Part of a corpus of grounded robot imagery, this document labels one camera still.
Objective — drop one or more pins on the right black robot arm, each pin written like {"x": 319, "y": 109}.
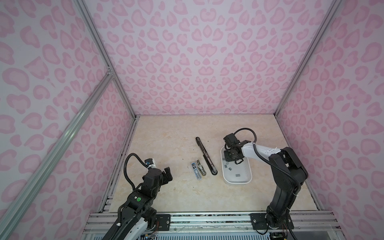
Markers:
{"x": 288, "y": 172}

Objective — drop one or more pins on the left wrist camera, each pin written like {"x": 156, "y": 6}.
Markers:
{"x": 150, "y": 163}

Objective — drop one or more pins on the white plastic tray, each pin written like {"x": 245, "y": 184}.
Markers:
{"x": 236, "y": 174}

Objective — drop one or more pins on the diagonal aluminium frame bar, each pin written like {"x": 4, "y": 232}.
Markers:
{"x": 21, "y": 204}

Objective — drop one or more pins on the blue mini stapler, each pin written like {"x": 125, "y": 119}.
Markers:
{"x": 196, "y": 171}

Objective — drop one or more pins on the beige mini stapler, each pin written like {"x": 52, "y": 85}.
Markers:
{"x": 201, "y": 168}

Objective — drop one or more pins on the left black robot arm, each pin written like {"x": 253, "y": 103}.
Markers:
{"x": 136, "y": 215}

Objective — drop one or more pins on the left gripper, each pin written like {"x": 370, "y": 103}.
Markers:
{"x": 165, "y": 179}

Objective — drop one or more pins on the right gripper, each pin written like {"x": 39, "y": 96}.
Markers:
{"x": 227, "y": 159}

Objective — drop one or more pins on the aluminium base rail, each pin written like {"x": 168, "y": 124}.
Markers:
{"x": 224, "y": 222}

